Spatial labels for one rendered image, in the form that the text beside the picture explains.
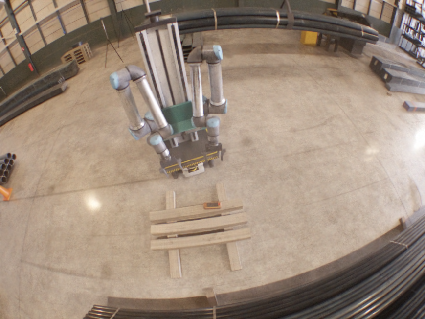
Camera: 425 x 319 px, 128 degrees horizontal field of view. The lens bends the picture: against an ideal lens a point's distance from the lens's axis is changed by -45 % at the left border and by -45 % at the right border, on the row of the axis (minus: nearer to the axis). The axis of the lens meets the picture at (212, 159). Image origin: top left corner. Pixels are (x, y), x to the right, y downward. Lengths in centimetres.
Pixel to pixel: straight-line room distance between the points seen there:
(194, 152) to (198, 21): 263
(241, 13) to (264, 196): 336
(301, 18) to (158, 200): 444
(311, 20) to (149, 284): 540
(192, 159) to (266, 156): 102
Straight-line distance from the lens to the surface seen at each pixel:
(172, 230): 198
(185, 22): 395
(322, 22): 495
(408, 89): 748
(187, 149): 230
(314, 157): 283
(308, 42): 734
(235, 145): 270
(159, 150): 145
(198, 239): 190
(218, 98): 173
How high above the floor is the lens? 204
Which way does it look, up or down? 53 degrees down
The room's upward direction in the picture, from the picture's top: 7 degrees counter-clockwise
